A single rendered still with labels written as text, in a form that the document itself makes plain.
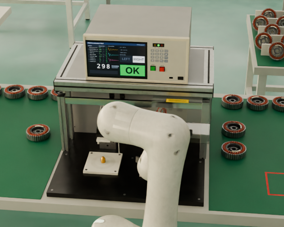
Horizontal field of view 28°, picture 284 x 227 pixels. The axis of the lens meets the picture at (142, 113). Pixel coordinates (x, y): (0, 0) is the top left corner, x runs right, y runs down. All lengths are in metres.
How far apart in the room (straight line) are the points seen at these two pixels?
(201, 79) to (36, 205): 0.87
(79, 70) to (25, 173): 0.50
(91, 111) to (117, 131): 1.03
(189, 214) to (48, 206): 0.57
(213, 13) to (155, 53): 4.11
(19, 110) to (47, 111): 0.15
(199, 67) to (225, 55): 2.86
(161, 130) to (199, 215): 0.77
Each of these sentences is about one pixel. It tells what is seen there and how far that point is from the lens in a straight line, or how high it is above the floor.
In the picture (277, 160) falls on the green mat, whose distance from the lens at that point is 2.61.
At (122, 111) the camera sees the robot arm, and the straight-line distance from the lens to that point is 1.62.
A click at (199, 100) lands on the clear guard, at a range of 2.37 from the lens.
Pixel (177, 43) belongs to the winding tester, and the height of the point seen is 1.30.
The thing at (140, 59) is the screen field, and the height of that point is 1.22.
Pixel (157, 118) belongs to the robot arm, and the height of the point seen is 1.39.
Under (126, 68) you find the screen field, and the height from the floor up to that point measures 1.18.
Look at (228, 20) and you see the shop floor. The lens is 6.23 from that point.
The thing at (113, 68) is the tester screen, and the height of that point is 1.17.
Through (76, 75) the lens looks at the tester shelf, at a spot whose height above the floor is 1.11.
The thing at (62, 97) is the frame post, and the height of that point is 1.05.
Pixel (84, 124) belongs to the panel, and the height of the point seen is 0.82.
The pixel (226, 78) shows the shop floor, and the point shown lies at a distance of 4.96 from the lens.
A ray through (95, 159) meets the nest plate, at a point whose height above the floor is 0.78.
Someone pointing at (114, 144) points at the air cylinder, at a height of 0.80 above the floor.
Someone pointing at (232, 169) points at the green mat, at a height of 0.75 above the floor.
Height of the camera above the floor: 2.20
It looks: 30 degrees down
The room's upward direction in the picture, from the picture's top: straight up
